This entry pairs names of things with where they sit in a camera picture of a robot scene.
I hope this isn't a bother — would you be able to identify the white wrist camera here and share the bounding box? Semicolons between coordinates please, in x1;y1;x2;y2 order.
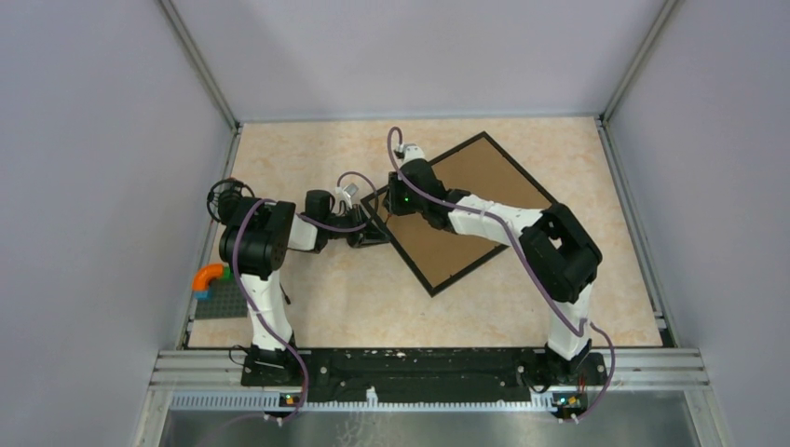
394;143;425;165
335;183;359;210

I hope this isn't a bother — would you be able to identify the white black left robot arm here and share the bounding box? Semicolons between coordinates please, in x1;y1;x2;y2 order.
207;179;388;385

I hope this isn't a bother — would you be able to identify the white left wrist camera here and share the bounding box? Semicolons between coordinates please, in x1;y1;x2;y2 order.
335;183;359;210

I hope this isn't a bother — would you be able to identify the aluminium front frame rail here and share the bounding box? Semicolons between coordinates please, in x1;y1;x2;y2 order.
149;348;710;413

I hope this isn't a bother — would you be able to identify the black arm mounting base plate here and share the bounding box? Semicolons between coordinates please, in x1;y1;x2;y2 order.
240;347;607;403

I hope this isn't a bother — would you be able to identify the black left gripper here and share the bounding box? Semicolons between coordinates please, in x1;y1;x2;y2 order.
323;204;390;249

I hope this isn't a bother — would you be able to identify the grey brick baseplate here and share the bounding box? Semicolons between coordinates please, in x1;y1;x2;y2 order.
195;278;248;319

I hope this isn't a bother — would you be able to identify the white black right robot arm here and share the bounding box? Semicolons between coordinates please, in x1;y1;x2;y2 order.
388;156;603;384

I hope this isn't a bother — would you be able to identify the orange curved toy brick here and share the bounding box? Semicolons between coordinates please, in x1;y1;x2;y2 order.
191;263;225;293

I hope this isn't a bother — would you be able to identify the black wooden picture frame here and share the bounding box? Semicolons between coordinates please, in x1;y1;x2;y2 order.
360;130;559;299

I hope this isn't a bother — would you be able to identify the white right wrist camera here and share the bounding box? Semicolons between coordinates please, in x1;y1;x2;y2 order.
394;143;425;165

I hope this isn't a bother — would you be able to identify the black microphone on stand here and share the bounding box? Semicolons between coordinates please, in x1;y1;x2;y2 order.
206;177;254;224

